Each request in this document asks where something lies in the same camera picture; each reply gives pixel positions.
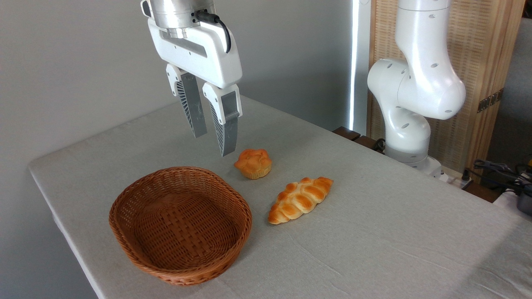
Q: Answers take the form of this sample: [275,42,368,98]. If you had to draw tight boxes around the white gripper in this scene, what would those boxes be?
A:
[148,19,243,157]

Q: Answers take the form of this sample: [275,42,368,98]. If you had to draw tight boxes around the round muffin-shaped bread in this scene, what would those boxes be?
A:
[234,149,272,180]

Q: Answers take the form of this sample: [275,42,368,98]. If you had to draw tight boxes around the brown wicker basket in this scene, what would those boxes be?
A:
[109,167,253,286]

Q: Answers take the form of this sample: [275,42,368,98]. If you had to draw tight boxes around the long braided bread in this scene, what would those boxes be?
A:
[268,177,334,225]

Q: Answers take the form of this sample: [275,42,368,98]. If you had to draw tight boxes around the dark brown wooden blocks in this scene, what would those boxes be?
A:
[332,127,386,153]

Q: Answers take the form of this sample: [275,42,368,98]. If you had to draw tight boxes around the grey tablecloth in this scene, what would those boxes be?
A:
[28,93,532,299]

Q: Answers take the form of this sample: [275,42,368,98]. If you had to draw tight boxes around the wooden folding screen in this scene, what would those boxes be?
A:
[368,0,526,175]

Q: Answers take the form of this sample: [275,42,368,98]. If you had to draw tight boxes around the metal screen hinge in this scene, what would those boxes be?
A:
[477,88,504,113]

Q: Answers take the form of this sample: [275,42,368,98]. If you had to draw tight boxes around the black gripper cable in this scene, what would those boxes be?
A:
[192,10,232,54]

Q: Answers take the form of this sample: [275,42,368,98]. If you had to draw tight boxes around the white vertical frame strip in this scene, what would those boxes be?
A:
[349,0,372,134]

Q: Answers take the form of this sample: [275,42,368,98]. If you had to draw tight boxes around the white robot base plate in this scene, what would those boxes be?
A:
[430,164,474,189]

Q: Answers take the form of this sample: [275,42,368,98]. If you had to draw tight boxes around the black cable bundle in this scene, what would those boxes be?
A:
[473,159,532,196]

